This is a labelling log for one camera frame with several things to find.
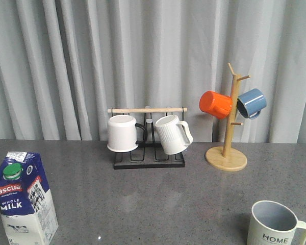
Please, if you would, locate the cream HOME mug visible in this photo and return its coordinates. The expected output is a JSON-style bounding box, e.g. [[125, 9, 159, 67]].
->
[[246, 200, 306, 244]]

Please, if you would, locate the blue mug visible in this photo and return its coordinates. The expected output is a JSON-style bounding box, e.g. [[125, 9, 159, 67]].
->
[[237, 88, 267, 119]]

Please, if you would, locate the orange mug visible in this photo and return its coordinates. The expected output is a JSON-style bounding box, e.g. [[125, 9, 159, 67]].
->
[[199, 91, 233, 119]]

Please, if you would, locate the black wire mug rack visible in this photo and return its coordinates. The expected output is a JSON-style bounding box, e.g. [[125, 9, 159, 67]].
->
[[108, 106, 188, 169]]

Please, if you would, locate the blue white milk carton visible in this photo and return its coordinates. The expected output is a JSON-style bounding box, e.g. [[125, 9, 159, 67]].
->
[[0, 152, 58, 244]]

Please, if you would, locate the wooden mug tree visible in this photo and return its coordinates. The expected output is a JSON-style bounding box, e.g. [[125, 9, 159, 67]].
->
[[205, 63, 250, 172]]

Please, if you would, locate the white ribbed mug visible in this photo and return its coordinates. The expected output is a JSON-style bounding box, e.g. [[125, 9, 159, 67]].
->
[[155, 115, 193, 155]]

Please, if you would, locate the white mug black handle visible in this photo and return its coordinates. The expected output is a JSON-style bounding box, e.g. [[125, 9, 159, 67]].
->
[[107, 115, 147, 153]]

